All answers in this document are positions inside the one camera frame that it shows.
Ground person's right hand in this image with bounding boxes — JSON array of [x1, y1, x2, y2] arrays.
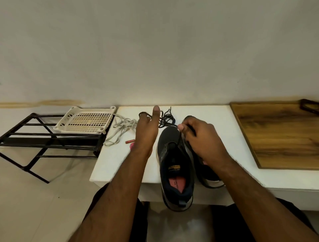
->
[[177, 117, 233, 171]]

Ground person's left hand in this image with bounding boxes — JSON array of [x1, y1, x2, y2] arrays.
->
[[131, 105, 161, 158]]

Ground black shoelace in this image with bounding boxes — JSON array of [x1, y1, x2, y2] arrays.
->
[[138, 111, 197, 138], [159, 106, 177, 129]]

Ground grey shoelaces bundle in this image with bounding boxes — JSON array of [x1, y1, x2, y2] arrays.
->
[[103, 114, 138, 147]]

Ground dark sneaker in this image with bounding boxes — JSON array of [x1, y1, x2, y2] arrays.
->
[[156, 125, 196, 212], [181, 115, 225, 189]]

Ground person's right forearm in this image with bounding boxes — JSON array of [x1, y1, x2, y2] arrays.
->
[[212, 157, 319, 242]]

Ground person's left forearm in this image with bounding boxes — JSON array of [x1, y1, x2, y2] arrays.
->
[[67, 149, 153, 242]]

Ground white perforated plastic tray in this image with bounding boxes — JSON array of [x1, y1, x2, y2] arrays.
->
[[52, 105, 118, 135]]

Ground wooden board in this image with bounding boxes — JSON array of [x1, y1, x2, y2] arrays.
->
[[230, 101, 319, 171]]

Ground black metal rack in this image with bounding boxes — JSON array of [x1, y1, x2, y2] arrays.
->
[[0, 112, 113, 184]]

